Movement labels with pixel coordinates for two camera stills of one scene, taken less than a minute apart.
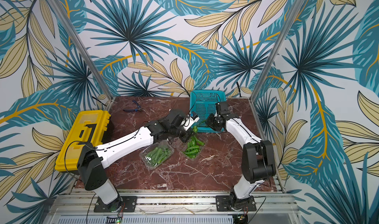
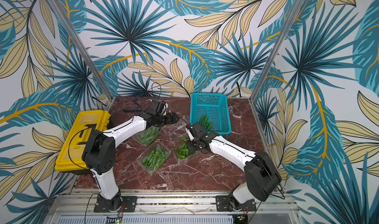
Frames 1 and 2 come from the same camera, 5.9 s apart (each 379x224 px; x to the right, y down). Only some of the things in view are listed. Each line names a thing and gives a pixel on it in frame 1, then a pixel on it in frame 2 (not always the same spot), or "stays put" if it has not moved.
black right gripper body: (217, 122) to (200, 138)
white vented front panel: (147, 219) stays put
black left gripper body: (179, 131) to (165, 120)
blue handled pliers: (138, 108) stays put
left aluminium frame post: (71, 32) stays put
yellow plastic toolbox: (90, 128) stays put
